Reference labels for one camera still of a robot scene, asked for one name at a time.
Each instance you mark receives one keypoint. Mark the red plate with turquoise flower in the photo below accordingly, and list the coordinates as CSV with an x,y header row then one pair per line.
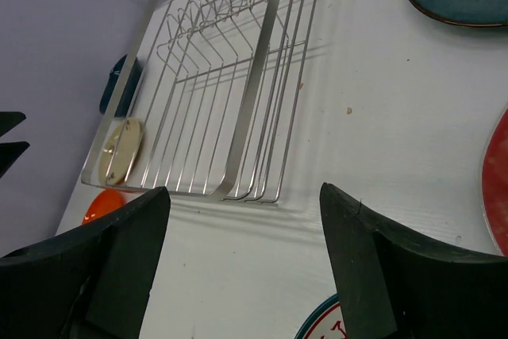
x,y
494,184

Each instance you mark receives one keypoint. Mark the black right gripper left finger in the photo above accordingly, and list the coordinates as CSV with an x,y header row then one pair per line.
x,y
93,281

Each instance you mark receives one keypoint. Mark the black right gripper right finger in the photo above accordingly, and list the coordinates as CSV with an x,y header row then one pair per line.
x,y
394,282

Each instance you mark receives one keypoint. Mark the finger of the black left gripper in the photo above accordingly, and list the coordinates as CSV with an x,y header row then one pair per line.
x,y
9,153
9,120

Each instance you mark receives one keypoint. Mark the small beige plate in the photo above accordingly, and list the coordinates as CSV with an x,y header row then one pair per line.
x,y
120,152

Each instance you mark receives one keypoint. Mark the dark blue leaf-shaped plate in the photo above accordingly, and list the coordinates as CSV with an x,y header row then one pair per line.
x,y
129,90

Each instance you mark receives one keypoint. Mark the silver wire dish rack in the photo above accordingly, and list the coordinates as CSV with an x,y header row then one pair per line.
x,y
217,97

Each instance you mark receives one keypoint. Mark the white plate with orange sunburst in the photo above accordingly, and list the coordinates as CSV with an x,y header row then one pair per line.
x,y
325,322

